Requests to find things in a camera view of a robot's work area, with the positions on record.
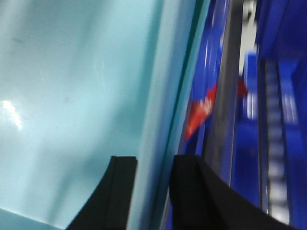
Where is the lower right blue bin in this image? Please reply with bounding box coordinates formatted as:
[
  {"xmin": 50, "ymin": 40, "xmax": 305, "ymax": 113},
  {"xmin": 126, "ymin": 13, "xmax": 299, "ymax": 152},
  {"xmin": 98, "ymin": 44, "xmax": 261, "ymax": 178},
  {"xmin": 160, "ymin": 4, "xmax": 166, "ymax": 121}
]
[{"xmin": 254, "ymin": 0, "xmax": 307, "ymax": 230}]

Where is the lower white roller track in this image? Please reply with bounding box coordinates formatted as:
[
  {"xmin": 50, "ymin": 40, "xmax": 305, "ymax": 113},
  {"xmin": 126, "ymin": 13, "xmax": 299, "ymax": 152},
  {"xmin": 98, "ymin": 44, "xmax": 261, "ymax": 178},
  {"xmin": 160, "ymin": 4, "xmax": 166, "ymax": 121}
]
[{"xmin": 264, "ymin": 60, "xmax": 290, "ymax": 225}]

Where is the blue bin with snack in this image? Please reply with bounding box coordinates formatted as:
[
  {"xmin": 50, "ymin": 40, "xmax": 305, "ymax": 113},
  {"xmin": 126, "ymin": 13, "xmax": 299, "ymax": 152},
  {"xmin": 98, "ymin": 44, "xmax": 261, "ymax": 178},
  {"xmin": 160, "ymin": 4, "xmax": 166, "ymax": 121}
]
[{"xmin": 160, "ymin": 0, "xmax": 260, "ymax": 230}]

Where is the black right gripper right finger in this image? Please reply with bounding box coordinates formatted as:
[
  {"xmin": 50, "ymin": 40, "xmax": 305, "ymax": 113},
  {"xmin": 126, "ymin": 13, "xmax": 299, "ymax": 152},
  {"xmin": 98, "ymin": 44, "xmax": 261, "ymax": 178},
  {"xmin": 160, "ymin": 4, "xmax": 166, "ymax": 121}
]
[{"xmin": 169, "ymin": 155, "xmax": 294, "ymax": 230}]

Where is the light blue bin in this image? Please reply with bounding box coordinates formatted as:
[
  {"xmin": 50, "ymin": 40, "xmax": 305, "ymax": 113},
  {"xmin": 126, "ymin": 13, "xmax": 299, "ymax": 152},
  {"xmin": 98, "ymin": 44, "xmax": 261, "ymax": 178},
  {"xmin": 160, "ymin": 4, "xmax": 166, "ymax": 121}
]
[{"xmin": 0, "ymin": 0, "xmax": 210, "ymax": 230}]

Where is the red snack package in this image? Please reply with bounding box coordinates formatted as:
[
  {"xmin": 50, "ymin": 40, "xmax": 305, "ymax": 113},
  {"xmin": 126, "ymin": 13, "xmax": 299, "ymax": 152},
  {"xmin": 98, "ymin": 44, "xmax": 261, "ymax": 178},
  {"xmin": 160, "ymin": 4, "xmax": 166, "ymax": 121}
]
[{"xmin": 184, "ymin": 79, "xmax": 248, "ymax": 140}]

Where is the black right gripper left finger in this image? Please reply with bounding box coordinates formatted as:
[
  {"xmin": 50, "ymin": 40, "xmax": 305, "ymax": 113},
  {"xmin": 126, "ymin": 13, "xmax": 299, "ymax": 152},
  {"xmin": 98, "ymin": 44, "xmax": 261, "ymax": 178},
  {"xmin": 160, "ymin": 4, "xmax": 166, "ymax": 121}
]
[{"xmin": 67, "ymin": 156, "xmax": 137, "ymax": 230}]

